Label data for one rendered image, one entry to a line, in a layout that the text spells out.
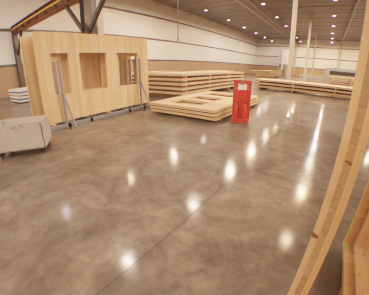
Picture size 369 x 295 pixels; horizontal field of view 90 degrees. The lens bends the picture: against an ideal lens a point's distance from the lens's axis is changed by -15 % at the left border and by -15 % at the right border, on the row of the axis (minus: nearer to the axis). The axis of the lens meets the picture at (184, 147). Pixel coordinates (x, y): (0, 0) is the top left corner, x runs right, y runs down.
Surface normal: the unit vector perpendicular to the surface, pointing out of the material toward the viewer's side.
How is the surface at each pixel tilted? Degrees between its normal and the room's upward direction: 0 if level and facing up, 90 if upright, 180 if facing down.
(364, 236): 90
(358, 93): 88
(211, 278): 0
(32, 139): 90
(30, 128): 90
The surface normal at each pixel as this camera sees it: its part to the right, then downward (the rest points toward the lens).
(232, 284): 0.00, -0.93
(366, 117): -0.66, 0.23
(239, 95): -0.35, 0.34
